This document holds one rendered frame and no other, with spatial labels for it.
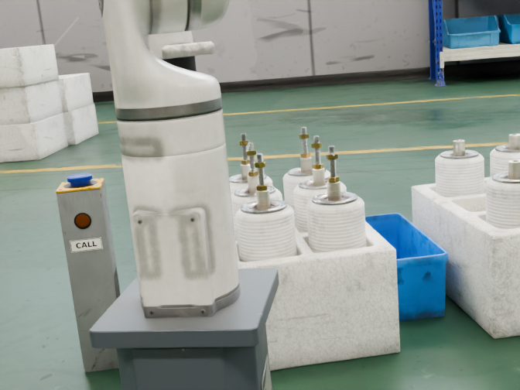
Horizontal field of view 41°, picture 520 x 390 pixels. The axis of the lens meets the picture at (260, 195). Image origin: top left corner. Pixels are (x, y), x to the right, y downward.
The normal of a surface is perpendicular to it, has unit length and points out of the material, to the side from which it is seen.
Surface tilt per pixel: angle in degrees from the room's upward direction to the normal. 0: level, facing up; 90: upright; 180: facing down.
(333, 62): 90
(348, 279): 90
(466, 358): 0
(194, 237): 90
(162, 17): 137
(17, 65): 90
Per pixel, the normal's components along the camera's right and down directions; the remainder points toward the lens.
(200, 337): -0.15, 0.25
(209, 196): 0.62, 0.13
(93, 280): 0.13, 0.22
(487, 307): -0.99, 0.11
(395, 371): -0.08, -0.97
